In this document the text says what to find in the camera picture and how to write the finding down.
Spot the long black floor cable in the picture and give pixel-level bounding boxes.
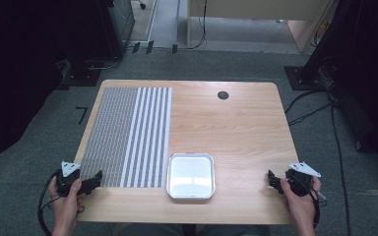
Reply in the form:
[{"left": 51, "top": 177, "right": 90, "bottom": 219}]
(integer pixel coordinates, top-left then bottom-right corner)
[{"left": 330, "top": 94, "right": 352, "bottom": 236}]

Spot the dark cabinet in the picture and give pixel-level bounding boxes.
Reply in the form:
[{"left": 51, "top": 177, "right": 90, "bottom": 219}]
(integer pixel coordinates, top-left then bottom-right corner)
[{"left": 106, "top": 0, "right": 136, "bottom": 59}]

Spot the left hand-held gripper black cable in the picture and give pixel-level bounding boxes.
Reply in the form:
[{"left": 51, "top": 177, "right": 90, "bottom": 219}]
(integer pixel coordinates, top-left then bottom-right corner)
[{"left": 36, "top": 171, "right": 62, "bottom": 236}]

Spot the hand-held gripper black cable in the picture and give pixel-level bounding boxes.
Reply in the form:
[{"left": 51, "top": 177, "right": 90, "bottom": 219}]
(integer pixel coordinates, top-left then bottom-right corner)
[
  {"left": 36, "top": 171, "right": 62, "bottom": 236},
  {"left": 308, "top": 183, "right": 328, "bottom": 229}
]

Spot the light wooden desk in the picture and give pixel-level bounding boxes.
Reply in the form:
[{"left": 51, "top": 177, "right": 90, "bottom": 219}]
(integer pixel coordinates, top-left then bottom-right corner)
[{"left": 186, "top": 0, "right": 340, "bottom": 54}]

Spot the black hanging desk cable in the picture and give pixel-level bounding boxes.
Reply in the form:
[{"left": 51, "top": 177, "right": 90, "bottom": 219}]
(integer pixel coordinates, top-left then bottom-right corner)
[{"left": 188, "top": 0, "right": 209, "bottom": 51}]

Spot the black curtain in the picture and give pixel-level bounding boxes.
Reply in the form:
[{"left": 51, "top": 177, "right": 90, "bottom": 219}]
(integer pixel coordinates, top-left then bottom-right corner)
[
  {"left": 303, "top": 0, "right": 378, "bottom": 168},
  {"left": 0, "top": 0, "right": 126, "bottom": 178}
]

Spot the black stand base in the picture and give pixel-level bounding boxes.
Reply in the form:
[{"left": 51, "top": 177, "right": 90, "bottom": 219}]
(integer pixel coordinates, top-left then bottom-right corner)
[
  {"left": 56, "top": 58, "right": 102, "bottom": 91},
  {"left": 283, "top": 65, "right": 328, "bottom": 91}
]

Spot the person's right hand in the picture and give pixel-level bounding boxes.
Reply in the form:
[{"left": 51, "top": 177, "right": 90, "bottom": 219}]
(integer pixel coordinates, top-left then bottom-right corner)
[{"left": 279, "top": 175, "right": 323, "bottom": 225}]

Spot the black floor tape corner mark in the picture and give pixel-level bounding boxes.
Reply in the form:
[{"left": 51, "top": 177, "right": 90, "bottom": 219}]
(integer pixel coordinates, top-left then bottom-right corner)
[{"left": 75, "top": 105, "right": 90, "bottom": 126}]

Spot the grey white striped placemat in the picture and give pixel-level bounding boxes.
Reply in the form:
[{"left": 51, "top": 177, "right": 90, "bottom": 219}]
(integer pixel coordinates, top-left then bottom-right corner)
[{"left": 79, "top": 86, "right": 173, "bottom": 189}]

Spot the grey floor cable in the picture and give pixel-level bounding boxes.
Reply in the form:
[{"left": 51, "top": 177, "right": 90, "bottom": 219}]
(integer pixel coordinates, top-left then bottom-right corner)
[{"left": 85, "top": 56, "right": 122, "bottom": 72}]

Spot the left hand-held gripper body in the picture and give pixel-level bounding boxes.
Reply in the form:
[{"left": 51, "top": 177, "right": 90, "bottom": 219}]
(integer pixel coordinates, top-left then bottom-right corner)
[{"left": 56, "top": 160, "right": 83, "bottom": 198}]

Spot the person's left hand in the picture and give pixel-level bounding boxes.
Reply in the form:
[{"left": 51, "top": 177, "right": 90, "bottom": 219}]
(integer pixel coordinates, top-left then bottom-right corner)
[{"left": 47, "top": 178, "right": 84, "bottom": 224}]

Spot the white square plate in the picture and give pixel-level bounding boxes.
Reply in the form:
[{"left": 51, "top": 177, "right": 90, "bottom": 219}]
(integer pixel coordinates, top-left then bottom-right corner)
[{"left": 165, "top": 152, "right": 217, "bottom": 202}]

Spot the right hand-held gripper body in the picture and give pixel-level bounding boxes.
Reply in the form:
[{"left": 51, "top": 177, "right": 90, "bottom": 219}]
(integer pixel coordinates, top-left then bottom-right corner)
[{"left": 284, "top": 161, "right": 322, "bottom": 198}]

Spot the right hand-held gripper black cable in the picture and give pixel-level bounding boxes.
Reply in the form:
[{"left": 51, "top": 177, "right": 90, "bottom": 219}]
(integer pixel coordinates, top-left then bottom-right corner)
[{"left": 308, "top": 183, "right": 328, "bottom": 229}]

